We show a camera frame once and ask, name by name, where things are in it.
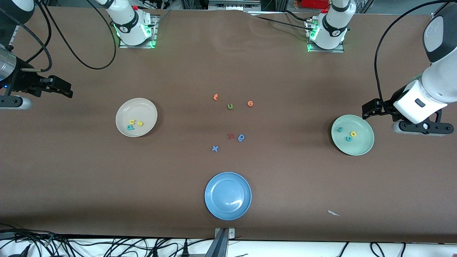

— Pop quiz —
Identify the pale green round plate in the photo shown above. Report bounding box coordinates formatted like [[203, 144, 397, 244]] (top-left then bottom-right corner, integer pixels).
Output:
[[331, 114, 375, 156]]

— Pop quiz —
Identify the brown table cover sheet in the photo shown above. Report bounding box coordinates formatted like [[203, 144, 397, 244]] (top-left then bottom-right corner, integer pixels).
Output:
[[0, 6, 457, 244]]

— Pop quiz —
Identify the beige round plate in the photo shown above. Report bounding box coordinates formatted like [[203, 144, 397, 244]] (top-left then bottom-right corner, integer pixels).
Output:
[[115, 97, 158, 138]]

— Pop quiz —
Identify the red background object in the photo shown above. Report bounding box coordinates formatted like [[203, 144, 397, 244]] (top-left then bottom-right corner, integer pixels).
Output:
[[299, 0, 331, 9]]

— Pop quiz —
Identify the blue round plate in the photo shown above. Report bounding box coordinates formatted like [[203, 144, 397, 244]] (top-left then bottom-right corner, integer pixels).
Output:
[[204, 172, 252, 221]]

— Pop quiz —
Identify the grey metal box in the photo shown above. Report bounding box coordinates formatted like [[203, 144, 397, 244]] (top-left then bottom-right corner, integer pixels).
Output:
[[208, 0, 262, 11]]

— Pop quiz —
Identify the aluminium profile bar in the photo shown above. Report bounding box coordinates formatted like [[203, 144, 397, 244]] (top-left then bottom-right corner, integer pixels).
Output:
[[205, 227, 236, 257]]

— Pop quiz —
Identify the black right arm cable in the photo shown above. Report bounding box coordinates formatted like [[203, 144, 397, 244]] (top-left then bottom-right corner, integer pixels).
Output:
[[0, 0, 117, 72]]

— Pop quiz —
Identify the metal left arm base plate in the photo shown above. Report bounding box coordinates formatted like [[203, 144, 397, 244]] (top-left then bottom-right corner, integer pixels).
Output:
[[306, 18, 345, 53]]

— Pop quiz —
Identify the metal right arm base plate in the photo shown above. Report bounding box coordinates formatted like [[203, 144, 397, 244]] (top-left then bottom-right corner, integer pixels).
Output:
[[119, 14, 159, 49]]

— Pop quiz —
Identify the black base supply cable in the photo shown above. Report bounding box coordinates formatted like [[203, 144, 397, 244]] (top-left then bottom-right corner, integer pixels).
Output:
[[255, 16, 311, 32], [284, 9, 323, 23]]

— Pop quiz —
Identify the black floor cable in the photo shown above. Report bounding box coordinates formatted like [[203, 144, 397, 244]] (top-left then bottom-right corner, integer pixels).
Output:
[[0, 223, 75, 257]]

